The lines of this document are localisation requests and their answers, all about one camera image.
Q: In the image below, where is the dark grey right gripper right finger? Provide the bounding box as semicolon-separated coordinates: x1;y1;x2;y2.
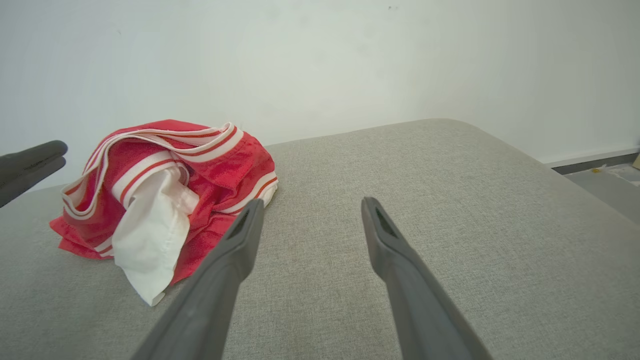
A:
361;196;493;360

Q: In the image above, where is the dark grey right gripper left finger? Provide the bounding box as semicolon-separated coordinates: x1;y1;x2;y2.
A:
132;198;265;360

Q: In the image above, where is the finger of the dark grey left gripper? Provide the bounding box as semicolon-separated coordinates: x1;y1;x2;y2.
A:
0;140;68;184
0;157;66;208

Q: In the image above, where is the red Bulls basketball jersey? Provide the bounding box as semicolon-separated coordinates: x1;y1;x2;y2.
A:
50;119;279;286

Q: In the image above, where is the white wall baseboard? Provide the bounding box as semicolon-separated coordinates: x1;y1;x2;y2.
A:
544;147;640;169

